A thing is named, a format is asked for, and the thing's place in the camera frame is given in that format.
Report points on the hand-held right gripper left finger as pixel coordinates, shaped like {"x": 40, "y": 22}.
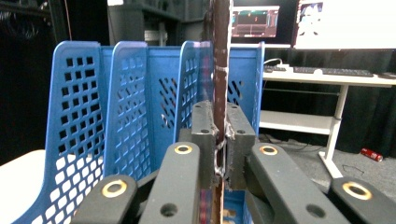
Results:
{"x": 204, "y": 137}

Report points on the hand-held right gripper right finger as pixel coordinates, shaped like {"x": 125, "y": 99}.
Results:
{"x": 239, "y": 140}

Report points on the black and red magazine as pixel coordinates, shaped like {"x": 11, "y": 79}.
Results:
{"x": 221, "y": 62}

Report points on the blue plastic file rack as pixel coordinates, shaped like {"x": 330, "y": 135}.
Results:
{"x": 124, "y": 124}

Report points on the white power strip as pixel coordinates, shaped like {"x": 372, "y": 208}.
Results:
{"x": 276, "y": 67}

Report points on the white metal desk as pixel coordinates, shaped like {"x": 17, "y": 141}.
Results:
{"x": 327, "y": 102}

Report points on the black keyboard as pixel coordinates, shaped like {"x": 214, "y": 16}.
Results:
{"x": 333, "y": 71}

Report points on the small dark-screen monitor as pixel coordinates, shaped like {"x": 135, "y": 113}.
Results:
{"x": 255, "y": 21}

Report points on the red can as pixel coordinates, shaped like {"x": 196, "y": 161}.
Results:
{"x": 371, "y": 154}

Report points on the large bright-screen monitor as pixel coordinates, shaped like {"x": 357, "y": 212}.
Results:
{"x": 345, "y": 23}

